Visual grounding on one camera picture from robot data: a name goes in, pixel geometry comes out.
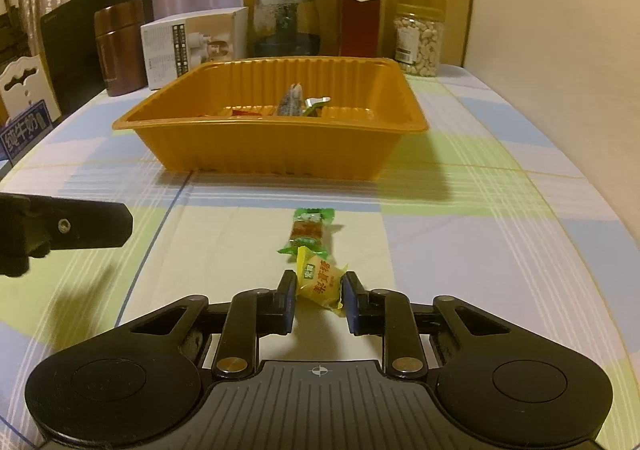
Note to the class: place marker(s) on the brown metal thermos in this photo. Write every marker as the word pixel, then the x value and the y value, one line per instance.
pixel 119 46

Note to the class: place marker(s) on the clear jar of nuts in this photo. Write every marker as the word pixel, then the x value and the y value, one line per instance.
pixel 418 45

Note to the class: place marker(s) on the dark glass jar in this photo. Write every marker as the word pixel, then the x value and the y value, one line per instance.
pixel 286 28

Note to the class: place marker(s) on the green candy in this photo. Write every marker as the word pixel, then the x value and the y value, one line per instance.
pixel 309 230

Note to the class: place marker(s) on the blue milk carton box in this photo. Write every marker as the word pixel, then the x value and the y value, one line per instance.
pixel 22 133

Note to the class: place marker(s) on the silver green snack bag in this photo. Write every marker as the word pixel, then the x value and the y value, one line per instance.
pixel 313 106

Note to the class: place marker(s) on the yellow candy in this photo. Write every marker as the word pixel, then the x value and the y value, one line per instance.
pixel 319 281

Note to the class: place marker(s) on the white wooden chair back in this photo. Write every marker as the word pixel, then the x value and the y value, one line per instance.
pixel 24 82

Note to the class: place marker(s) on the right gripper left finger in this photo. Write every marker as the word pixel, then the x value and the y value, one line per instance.
pixel 250 316

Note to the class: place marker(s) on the large red snack packet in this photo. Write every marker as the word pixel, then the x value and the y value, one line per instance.
pixel 240 112

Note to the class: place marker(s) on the white product box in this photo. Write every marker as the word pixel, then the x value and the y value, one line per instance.
pixel 174 45

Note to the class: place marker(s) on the clear dark seaweed packet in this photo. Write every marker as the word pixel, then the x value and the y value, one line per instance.
pixel 293 102

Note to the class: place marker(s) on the dark red open carton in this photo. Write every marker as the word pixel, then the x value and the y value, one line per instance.
pixel 358 25

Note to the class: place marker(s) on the folding step ladder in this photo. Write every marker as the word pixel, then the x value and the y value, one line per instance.
pixel 13 39

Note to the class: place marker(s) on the orange plastic tray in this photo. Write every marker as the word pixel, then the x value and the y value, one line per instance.
pixel 324 117

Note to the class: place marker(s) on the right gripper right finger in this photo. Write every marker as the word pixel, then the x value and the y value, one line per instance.
pixel 391 316

